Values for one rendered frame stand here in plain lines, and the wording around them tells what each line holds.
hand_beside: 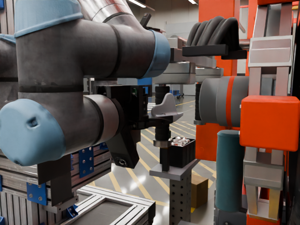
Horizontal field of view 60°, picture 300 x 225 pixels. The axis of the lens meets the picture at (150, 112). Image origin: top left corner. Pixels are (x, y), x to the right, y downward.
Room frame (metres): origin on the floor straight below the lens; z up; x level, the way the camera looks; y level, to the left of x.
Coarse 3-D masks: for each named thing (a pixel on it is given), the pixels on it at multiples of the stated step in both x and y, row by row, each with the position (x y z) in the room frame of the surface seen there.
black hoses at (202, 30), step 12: (204, 24) 0.59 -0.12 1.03; (216, 24) 0.56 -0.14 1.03; (228, 24) 0.55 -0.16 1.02; (192, 36) 0.57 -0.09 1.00; (204, 36) 0.55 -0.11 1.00; (216, 36) 0.54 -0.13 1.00; (228, 36) 0.61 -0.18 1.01; (192, 48) 0.55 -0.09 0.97; (204, 48) 0.54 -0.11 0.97; (216, 48) 0.53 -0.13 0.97; (228, 48) 0.64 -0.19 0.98; (240, 48) 0.63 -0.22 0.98
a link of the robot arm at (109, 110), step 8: (88, 96) 0.37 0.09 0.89; (96, 96) 0.38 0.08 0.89; (104, 96) 0.39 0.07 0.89; (104, 104) 0.37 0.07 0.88; (112, 104) 0.39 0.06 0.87; (104, 112) 0.36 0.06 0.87; (112, 112) 0.38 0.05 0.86; (104, 120) 0.36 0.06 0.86; (112, 120) 0.37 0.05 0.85; (104, 128) 0.36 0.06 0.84; (112, 128) 0.37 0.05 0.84; (104, 136) 0.36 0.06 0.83; (112, 136) 0.39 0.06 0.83; (96, 144) 0.37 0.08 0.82
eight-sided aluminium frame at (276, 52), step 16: (256, 16) 0.51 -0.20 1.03; (288, 16) 0.48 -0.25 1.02; (256, 32) 0.47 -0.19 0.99; (288, 32) 0.45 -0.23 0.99; (256, 48) 0.45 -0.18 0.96; (272, 48) 0.43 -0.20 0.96; (288, 48) 0.42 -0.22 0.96; (256, 64) 0.44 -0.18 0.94; (272, 64) 0.43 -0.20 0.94; (288, 64) 0.42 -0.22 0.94; (256, 80) 0.44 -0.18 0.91; (256, 160) 0.44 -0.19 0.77; (272, 160) 0.43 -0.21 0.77; (256, 176) 0.44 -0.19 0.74; (272, 176) 0.43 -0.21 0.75; (256, 192) 0.50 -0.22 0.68; (272, 192) 0.46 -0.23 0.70; (256, 208) 0.54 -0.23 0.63; (272, 208) 0.51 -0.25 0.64
